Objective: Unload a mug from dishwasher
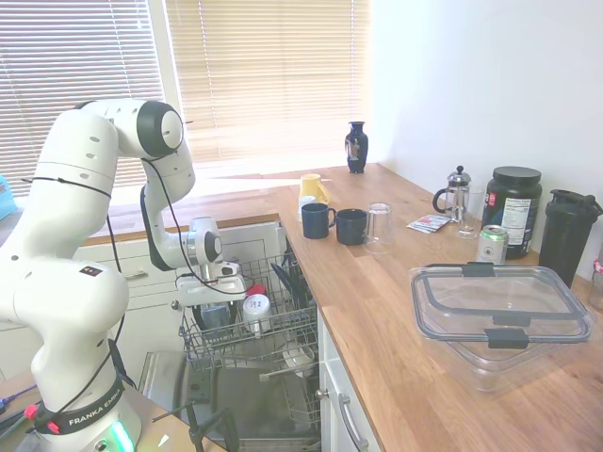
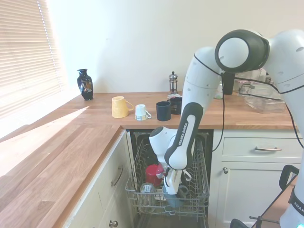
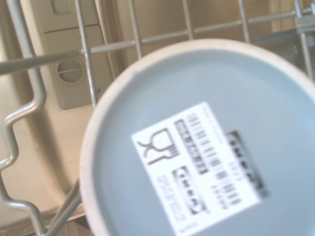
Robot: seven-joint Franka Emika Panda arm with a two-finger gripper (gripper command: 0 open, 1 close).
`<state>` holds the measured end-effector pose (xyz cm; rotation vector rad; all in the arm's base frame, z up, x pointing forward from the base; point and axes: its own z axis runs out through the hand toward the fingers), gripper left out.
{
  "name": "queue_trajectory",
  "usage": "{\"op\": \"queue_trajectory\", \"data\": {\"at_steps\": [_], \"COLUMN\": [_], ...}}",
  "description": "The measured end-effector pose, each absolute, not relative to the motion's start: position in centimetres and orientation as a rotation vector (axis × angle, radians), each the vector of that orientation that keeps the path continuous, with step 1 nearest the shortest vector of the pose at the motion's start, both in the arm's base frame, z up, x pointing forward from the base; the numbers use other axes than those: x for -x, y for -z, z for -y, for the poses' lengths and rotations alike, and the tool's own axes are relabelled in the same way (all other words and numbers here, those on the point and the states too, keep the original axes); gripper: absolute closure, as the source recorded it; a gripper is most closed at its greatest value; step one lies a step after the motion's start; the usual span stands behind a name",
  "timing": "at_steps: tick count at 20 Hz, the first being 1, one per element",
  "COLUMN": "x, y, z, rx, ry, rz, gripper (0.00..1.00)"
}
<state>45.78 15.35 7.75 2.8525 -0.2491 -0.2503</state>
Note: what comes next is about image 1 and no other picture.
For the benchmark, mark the yellow mug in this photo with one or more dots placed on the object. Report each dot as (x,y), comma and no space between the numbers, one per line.
(311,186)

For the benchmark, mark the white window blind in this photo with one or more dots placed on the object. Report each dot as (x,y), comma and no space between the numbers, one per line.
(70,56)

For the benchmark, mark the blue box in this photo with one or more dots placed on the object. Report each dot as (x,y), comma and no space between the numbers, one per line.
(5,198)

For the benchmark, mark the clear upturned tumbler glass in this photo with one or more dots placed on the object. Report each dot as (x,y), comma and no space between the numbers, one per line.
(378,230)

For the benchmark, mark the navy blue mug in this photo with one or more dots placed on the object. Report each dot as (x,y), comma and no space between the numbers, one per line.
(351,228)
(314,221)

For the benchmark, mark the clear tall drinking glass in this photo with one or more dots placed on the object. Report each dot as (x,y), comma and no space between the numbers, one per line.
(471,221)

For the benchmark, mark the white bowl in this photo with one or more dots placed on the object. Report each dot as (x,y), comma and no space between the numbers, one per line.
(298,360)

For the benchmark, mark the green white drink can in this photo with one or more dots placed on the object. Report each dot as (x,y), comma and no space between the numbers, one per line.
(492,245)

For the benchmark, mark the clear plastic lidded container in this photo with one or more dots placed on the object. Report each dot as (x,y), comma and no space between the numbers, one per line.
(499,320)

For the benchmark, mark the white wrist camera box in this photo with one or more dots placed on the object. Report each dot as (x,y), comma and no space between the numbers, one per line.
(229,269)

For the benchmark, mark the red white sachet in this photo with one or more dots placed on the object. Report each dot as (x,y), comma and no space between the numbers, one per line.
(428,223)

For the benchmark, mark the glass jar gingham lid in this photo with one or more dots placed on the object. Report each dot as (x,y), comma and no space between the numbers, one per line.
(596,282)

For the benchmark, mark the steel dishwasher door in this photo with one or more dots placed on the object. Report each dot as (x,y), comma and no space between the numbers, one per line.
(235,400)

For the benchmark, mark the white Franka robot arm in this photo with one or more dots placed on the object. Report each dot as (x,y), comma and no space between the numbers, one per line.
(70,235)

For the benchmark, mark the beige window blind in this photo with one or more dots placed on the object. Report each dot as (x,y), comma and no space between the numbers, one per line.
(264,80)

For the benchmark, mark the glass French press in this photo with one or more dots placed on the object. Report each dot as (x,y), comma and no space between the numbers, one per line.
(457,195)

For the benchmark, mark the black pan in rack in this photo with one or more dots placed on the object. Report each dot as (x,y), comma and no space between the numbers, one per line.
(289,282)

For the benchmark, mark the black painted vase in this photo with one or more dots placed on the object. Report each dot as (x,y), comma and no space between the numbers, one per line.
(356,150)

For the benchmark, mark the black protein powder tub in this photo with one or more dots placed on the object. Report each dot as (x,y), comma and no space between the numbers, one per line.
(516,212)

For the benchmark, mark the large white mug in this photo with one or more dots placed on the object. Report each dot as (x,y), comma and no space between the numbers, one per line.
(256,311)

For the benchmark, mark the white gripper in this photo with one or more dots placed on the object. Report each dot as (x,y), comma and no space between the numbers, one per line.
(212,288)

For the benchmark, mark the small white mug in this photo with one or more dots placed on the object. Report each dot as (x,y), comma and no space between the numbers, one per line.
(305,201)

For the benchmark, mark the black camera stand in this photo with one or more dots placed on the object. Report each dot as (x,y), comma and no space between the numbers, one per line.
(221,424)

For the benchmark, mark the black shaker bottle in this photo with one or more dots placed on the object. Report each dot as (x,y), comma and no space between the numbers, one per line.
(563,235)

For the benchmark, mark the red mug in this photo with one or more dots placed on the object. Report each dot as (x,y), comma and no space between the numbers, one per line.
(256,288)

